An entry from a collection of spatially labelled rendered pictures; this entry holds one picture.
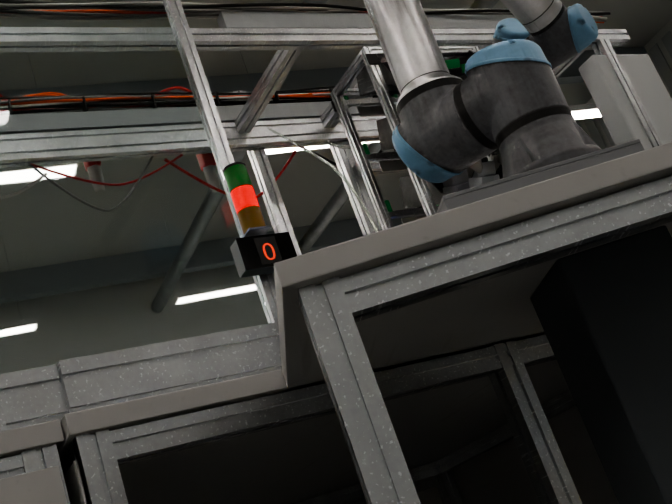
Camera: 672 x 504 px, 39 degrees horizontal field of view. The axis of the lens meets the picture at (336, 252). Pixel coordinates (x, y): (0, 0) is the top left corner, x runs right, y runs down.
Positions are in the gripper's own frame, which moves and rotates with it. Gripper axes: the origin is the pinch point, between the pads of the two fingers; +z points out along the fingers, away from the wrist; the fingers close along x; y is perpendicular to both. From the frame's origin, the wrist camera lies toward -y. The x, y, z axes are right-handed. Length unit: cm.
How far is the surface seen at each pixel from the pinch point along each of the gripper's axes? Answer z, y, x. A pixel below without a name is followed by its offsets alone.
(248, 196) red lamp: 2, -7, -50
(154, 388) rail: -11, 49, -81
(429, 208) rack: 8.5, 0.2, -11.3
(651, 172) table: -60, 77, -30
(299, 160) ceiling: 578, -765, 243
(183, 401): -16, 57, -79
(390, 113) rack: -2.1, -22.3, -12.1
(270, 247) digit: 7.3, 4.0, -48.9
